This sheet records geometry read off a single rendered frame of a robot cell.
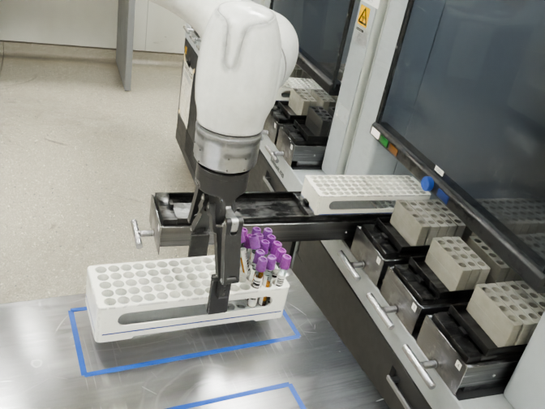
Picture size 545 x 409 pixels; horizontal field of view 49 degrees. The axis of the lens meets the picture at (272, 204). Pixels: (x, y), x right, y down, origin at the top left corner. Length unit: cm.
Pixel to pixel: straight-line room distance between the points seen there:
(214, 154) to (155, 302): 23
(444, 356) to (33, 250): 183
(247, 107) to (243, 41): 8
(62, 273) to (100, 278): 152
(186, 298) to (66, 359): 19
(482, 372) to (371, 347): 32
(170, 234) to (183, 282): 35
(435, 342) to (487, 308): 11
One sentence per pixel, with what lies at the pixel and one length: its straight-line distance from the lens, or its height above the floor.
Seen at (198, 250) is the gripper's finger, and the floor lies 93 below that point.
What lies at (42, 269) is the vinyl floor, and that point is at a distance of 246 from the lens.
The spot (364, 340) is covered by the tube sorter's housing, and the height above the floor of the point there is 60.
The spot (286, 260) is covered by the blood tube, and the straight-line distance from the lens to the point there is 91.
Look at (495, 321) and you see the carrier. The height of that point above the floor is 86.
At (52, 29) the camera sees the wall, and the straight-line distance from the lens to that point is 476.
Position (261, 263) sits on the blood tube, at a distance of 89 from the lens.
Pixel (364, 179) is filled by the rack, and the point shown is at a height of 86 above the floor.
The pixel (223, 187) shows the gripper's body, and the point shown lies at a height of 109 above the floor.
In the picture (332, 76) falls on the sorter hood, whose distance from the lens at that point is 166.
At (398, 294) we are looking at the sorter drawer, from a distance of 124.
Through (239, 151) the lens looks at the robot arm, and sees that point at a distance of 78.
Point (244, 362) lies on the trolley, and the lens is 94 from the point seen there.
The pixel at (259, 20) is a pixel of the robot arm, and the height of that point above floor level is 132.
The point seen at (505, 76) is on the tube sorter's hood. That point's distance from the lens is 111.
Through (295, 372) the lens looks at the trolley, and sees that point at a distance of 94.
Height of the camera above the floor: 147
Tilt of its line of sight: 29 degrees down
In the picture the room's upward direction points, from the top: 11 degrees clockwise
